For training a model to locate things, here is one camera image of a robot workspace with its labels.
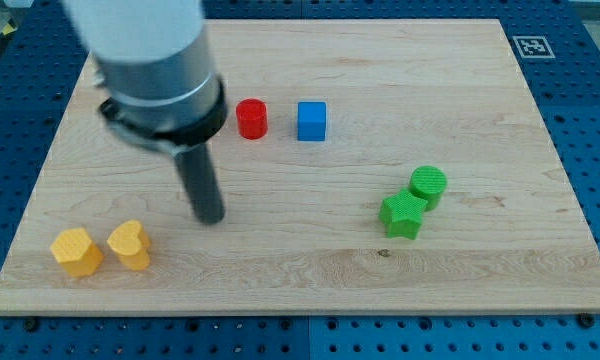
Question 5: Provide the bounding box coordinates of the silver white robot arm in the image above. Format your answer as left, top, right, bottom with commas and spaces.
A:
61, 0, 227, 155

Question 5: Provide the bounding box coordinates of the light wooden board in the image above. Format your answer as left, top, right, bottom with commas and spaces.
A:
0, 19, 600, 317

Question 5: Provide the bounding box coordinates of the blue cube block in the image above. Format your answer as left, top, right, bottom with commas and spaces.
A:
297, 102, 327, 141

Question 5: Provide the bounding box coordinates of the red cylinder block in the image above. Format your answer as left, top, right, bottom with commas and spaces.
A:
236, 98, 268, 140

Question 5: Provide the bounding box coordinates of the black cylindrical pointer tool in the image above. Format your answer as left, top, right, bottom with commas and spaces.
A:
174, 143, 225, 225

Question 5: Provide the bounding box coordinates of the green star block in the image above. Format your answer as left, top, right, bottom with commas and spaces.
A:
379, 189, 428, 240

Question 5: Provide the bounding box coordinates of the green cylinder block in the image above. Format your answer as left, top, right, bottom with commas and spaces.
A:
408, 165, 447, 211

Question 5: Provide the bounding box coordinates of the yellow heart block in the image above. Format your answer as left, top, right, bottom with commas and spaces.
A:
107, 220, 151, 271

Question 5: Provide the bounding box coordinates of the yellow hexagon block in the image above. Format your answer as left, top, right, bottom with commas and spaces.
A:
50, 227, 104, 277

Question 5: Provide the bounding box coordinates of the white fiducial marker tag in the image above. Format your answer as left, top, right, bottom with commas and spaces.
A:
513, 35, 555, 59

